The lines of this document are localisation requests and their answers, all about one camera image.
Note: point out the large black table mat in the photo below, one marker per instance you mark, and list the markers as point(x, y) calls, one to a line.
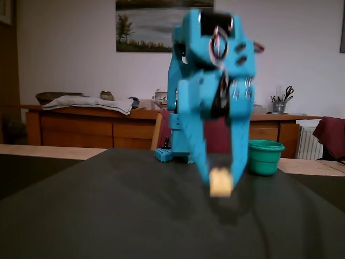
point(27, 172)

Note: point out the white radiator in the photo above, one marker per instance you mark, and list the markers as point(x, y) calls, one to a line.
point(310, 143)

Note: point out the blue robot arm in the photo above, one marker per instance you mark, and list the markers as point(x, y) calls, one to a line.
point(194, 40)

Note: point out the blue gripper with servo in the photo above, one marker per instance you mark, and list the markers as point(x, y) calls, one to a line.
point(198, 98)

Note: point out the landscape painting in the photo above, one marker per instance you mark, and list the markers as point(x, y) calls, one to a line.
point(151, 27)

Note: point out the dark woven basket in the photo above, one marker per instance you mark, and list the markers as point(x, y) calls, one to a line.
point(51, 96)

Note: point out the grey table mat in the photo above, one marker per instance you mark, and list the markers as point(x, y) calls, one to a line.
point(134, 210)

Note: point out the chair with maroon cloth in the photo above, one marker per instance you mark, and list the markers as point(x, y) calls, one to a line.
point(332, 135)

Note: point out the wooden sideboard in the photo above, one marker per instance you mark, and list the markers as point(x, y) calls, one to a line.
point(81, 129)

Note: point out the folded white cloth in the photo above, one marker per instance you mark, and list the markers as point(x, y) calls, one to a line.
point(89, 102)

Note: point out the pale yellow lego brick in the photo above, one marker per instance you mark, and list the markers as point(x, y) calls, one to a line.
point(220, 183)

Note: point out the dark picture frame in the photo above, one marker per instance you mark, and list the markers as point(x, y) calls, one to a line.
point(343, 27)

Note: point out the metal pen holder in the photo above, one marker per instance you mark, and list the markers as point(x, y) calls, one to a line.
point(279, 107)

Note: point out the teal plastic cup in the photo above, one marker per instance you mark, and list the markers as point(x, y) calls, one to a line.
point(265, 160)

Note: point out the small ceramic bowl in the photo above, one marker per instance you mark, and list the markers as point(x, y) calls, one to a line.
point(107, 95)

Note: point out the white ceramic tureen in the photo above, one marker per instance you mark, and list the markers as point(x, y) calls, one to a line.
point(161, 98)

